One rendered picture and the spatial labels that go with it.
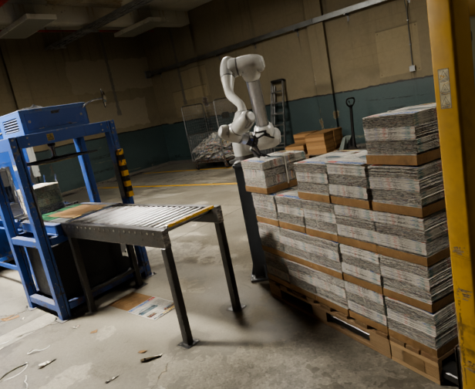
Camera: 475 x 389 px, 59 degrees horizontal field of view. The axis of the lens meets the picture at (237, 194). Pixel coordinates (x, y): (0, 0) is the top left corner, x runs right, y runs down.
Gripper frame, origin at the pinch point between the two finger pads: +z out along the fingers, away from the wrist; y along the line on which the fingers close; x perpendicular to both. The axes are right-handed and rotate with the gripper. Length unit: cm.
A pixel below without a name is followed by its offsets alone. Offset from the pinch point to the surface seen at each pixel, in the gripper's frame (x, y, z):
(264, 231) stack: -3, 61, 13
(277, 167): 13.2, 14.2, 1.5
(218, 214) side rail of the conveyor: -12, 55, -22
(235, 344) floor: 28, 132, -11
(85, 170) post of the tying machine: -201, 46, -84
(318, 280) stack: 52, 81, 23
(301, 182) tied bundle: 52, 24, -5
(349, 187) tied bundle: 92, 24, -5
